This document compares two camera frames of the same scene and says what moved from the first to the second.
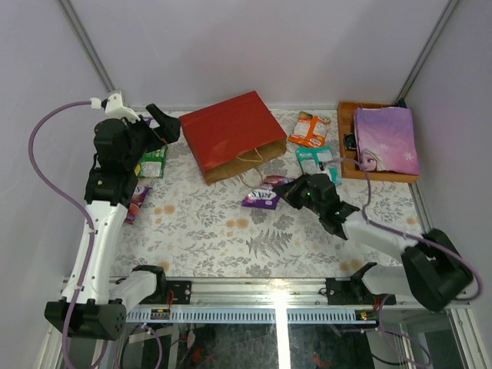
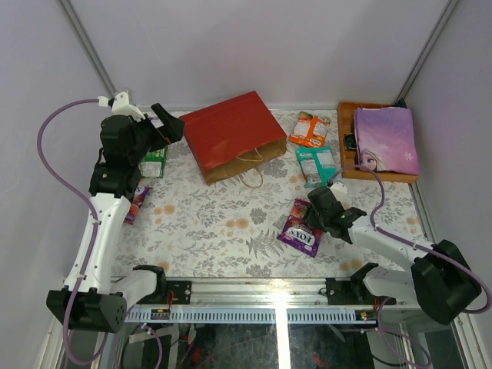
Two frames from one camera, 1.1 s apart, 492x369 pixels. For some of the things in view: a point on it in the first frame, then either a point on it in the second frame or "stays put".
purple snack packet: x=151 y=122 stays put
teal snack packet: x=319 y=161 stays put
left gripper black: x=154 y=128 stays put
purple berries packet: x=266 y=196 to x=297 y=234
